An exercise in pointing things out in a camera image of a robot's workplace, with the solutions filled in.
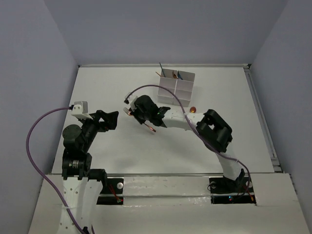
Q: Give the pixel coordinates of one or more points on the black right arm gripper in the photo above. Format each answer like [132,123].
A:
[141,120]

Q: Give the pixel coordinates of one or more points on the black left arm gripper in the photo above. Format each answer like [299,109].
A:
[99,120]

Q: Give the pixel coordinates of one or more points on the copper fork long handle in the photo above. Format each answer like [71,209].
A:
[151,128]

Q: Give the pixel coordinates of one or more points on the dark blue fork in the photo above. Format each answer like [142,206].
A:
[179,75]

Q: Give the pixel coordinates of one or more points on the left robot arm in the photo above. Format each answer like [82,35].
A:
[81,183]

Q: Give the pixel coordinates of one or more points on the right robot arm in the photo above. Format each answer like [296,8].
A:
[210,127]

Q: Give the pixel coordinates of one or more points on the left white organizer box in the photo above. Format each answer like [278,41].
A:
[169,83]

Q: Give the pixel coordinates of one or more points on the white organizer box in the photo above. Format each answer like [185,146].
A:
[169,83]
[184,88]

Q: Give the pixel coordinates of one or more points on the right white organizer box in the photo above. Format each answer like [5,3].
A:
[184,88]

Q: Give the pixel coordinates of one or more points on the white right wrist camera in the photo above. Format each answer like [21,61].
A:
[131,101]

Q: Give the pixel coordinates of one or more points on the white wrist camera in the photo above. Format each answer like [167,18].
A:
[80,110]
[131,101]

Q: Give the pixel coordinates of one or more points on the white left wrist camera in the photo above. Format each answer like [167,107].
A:
[80,110]

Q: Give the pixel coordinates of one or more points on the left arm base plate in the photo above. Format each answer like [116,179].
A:
[112,194]

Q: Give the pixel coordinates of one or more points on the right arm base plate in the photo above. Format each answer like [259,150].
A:
[224,191]

